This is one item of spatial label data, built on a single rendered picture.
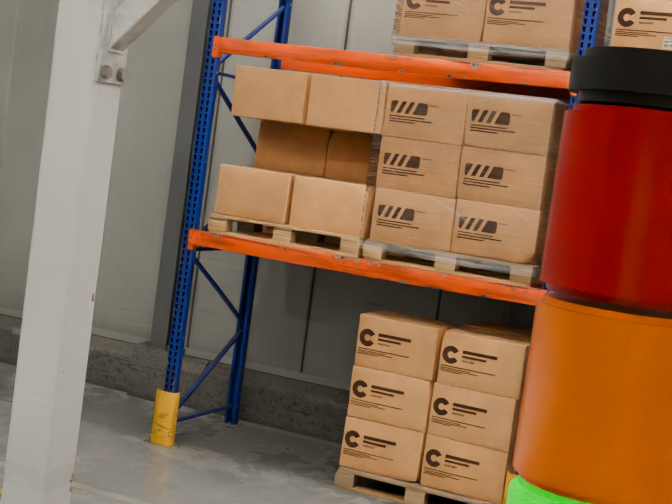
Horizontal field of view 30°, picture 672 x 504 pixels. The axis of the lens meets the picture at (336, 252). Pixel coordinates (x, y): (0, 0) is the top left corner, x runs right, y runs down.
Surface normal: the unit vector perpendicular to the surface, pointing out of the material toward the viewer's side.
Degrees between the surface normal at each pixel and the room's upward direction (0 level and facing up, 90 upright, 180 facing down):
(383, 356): 92
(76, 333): 90
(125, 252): 90
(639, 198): 90
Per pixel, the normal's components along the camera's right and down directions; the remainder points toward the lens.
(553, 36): -0.41, 0.02
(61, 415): 0.91, 0.15
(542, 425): -0.86, -0.07
